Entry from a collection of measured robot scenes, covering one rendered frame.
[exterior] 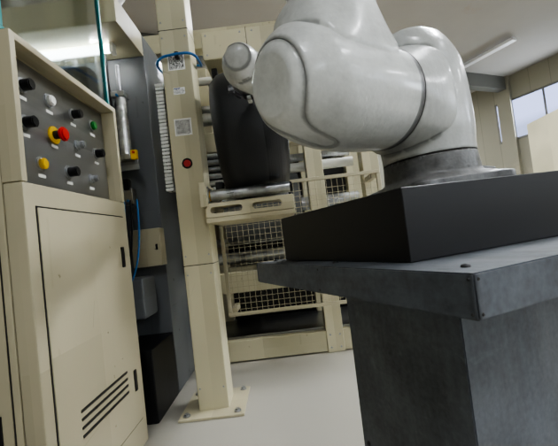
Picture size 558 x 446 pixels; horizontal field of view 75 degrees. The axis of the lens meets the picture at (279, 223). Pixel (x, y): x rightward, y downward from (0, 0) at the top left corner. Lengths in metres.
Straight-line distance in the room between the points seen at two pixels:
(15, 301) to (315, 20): 0.88
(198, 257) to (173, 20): 1.04
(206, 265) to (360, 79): 1.23
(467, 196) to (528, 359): 0.25
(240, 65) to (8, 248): 0.71
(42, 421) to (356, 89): 0.96
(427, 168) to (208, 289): 1.17
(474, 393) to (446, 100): 0.41
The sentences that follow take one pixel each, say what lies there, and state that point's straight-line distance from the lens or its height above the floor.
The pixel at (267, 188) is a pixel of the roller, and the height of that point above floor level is 0.90.
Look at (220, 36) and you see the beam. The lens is 2.10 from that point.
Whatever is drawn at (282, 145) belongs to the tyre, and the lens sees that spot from 1.46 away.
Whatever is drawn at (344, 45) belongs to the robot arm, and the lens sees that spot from 0.48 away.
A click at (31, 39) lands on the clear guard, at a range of 1.29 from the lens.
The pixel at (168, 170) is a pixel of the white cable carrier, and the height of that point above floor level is 1.04.
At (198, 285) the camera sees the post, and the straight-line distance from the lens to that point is 1.60.
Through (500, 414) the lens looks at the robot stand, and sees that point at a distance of 0.61.
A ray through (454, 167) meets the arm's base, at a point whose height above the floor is 0.77.
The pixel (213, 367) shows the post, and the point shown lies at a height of 0.18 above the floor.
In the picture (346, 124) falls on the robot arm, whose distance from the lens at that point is 0.48.
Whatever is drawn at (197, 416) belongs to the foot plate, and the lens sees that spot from 1.70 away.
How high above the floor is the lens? 0.70
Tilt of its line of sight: 2 degrees up
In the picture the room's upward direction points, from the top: 7 degrees counter-clockwise
